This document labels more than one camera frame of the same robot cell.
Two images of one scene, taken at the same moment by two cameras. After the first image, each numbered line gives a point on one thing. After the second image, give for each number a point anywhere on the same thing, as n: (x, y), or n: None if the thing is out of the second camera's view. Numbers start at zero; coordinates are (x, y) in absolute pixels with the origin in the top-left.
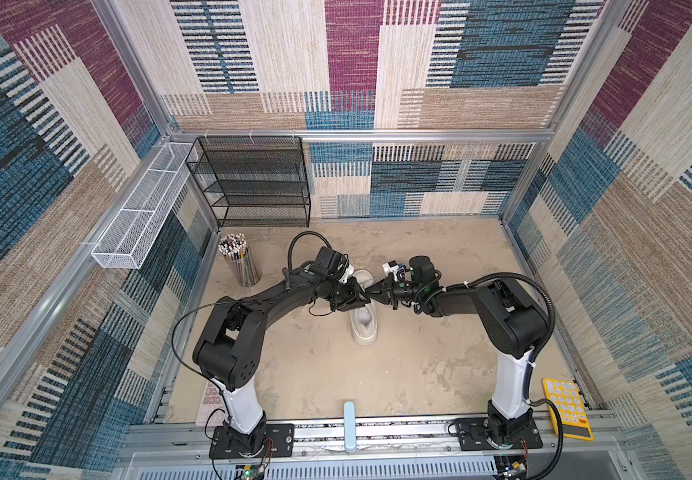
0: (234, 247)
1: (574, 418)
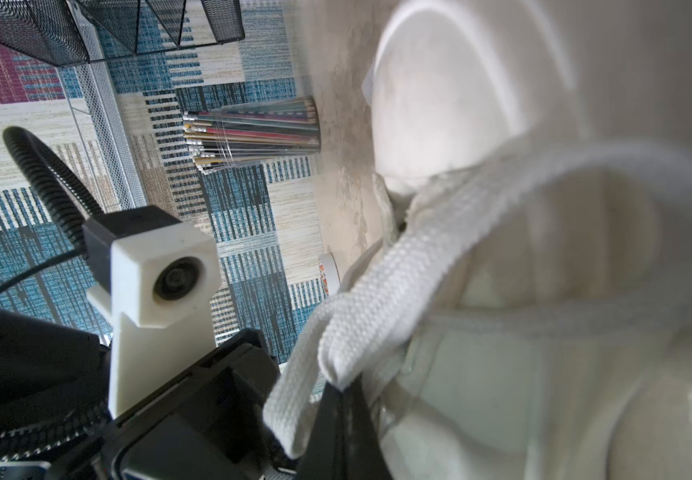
0: (223, 136)
1: None
